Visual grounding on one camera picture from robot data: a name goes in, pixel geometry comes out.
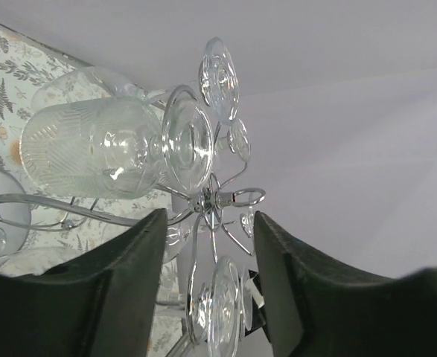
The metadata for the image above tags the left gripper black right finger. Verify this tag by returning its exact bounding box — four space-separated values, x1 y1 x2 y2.
254 212 437 356

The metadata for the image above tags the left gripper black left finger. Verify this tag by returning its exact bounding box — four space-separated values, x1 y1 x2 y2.
0 209 168 356

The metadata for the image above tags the ribbed short glass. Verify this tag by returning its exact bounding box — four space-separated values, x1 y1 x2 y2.
185 256 253 356

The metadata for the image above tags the chrome wine glass rack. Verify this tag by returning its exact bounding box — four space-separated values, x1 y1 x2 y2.
0 84 267 357

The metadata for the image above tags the clear wine glass back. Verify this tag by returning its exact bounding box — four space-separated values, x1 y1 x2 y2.
215 118 251 163

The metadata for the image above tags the clear wine glass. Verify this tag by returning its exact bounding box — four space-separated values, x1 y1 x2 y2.
31 37 239 125
215 118 251 163
162 222 193 264

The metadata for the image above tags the ribbed stemmed wine glass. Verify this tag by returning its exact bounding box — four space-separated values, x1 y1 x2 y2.
240 208 255 239

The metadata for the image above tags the floral table cloth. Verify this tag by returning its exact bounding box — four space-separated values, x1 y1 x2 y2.
0 18 189 357

